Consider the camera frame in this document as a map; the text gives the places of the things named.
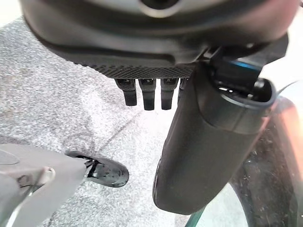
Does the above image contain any silver robot leg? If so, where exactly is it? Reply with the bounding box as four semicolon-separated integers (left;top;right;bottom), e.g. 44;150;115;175
0;143;87;227

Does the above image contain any dark robot foot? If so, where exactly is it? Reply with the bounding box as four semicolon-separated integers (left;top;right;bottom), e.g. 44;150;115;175
65;150;130;189

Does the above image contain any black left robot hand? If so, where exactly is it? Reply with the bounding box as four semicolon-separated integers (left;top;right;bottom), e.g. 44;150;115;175
18;0;299;216

